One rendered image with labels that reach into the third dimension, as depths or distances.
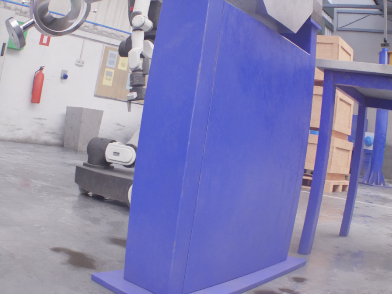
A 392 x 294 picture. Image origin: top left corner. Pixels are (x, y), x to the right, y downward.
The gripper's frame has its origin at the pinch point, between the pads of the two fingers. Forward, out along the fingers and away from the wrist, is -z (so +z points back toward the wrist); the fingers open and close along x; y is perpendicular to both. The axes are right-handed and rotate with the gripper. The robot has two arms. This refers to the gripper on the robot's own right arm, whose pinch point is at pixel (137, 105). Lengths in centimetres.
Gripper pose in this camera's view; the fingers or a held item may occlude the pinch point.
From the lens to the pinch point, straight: 235.3
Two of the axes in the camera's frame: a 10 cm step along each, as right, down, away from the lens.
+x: 9.4, -0.5, -3.5
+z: -0.5, -10.0, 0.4
